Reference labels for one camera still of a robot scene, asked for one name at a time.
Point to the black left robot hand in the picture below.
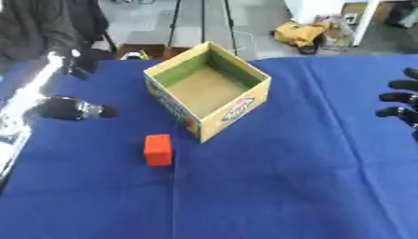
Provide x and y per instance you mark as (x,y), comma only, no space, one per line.
(68,108)

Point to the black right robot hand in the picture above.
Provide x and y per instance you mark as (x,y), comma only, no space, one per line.
(404,96)

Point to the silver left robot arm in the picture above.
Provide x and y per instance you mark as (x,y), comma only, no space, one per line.
(12,130)

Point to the brown cardboard box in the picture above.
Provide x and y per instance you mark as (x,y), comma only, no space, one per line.
(155,49)

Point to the tan cardboard box green inside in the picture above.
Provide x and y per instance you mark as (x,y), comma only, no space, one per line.
(207,93)

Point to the person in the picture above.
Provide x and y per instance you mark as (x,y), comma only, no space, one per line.
(32,28)

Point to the black chair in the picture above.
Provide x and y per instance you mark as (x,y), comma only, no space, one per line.
(97,21)

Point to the red block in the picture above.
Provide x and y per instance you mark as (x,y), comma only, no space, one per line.
(158,150)

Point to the yellow bag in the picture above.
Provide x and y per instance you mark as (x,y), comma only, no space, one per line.
(296,34)

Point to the white cabinet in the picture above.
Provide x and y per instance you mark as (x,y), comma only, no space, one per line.
(313,9)

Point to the black tripod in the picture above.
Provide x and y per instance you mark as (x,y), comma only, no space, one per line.
(175,21)

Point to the white post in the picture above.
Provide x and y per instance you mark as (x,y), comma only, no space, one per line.
(366,21)

